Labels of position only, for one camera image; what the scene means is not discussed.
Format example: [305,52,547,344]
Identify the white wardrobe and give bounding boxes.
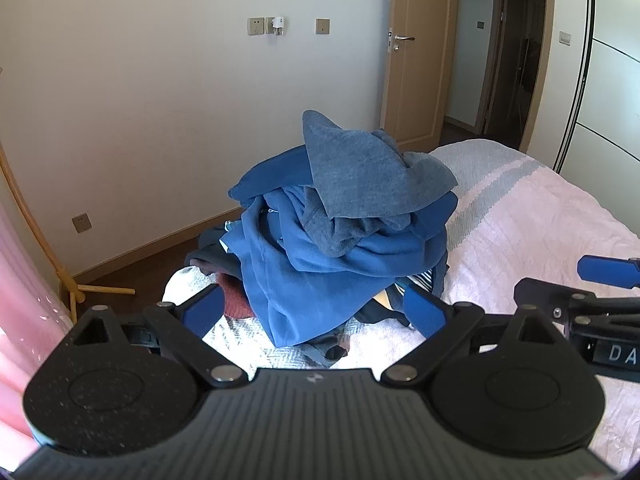
[552,0,640,236]

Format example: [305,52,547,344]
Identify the pink bed cover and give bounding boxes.
[162,138,640,471]

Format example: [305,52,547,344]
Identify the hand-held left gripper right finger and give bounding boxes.
[380,285,565,387]

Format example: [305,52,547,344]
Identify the wooden door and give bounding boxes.
[380,0,461,147]

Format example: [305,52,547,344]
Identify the pile of blue clothes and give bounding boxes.
[228,145,458,347]

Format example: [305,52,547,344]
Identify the dark navy garment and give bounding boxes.
[184,227,246,278]

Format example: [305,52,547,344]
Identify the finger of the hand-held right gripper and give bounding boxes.
[514,278,640,333]
[577,255,640,289]

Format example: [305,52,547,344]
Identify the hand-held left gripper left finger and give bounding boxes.
[74,284,249,387]

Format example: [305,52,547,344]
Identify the maroon garment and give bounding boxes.
[216,272,256,320]

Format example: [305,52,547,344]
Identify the pink curtain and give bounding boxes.
[0,200,76,441]

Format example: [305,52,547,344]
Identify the grey-blue sweatshirt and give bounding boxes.
[302,109,459,256]

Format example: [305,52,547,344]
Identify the black garment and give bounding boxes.
[352,296,416,331]

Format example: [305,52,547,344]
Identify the striped garment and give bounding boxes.
[395,270,436,293]

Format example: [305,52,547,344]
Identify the wooden stand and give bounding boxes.
[0,142,136,321]

